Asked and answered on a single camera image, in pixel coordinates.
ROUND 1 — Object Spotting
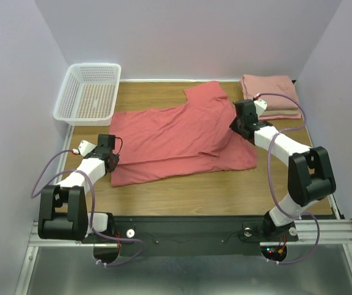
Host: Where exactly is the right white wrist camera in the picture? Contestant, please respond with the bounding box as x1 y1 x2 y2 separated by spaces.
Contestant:
253 93 267 118

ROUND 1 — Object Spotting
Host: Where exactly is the pink folded shirt top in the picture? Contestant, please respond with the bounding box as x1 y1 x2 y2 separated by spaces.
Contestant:
240 74 299 111

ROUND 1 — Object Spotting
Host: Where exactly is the pink folded shirt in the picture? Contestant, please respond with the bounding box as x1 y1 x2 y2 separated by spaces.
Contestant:
259 113 302 120
240 74 299 111

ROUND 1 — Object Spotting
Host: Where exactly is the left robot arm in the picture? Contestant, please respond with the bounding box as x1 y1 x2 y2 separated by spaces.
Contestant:
31 134 119 241

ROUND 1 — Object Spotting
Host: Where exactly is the aluminium frame rail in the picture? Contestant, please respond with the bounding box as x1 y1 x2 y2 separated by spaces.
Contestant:
16 136 352 294

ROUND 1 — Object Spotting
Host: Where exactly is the white plastic basket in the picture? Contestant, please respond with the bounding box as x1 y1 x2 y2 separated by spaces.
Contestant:
53 63 122 126

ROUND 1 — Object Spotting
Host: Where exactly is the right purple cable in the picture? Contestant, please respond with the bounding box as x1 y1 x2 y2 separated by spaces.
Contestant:
255 92 320 266

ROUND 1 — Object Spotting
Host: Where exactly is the pink folded shirt bottom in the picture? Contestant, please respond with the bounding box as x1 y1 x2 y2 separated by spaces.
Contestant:
259 113 302 120

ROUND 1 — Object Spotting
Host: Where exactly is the red t shirt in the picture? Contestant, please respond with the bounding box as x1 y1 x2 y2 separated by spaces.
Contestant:
109 81 257 187

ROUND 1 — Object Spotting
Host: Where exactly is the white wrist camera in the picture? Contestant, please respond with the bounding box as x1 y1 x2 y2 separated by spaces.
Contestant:
253 93 267 118
72 140 96 157

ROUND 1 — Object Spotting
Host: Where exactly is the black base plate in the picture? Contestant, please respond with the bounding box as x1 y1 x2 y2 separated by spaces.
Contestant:
80 214 299 258

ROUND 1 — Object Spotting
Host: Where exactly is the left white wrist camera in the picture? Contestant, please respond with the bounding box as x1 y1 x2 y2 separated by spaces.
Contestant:
72 140 96 157

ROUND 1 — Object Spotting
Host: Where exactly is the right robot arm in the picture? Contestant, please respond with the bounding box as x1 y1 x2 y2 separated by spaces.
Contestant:
230 98 336 237

